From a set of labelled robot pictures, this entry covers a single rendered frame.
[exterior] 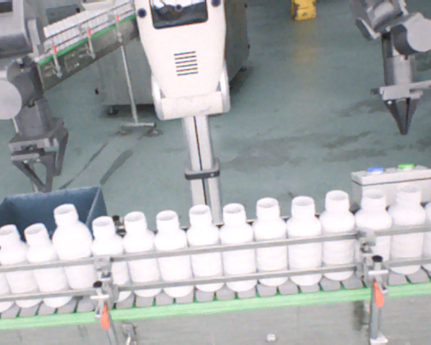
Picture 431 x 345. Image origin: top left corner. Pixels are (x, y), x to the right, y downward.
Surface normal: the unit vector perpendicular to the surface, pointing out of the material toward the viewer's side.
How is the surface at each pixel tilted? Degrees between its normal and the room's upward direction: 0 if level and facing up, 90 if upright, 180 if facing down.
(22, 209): 90
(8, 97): 89
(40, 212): 90
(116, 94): 90
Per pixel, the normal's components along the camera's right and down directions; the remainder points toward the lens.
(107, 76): -0.35, 0.47
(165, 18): -0.04, 0.46
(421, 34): 0.00, 0.11
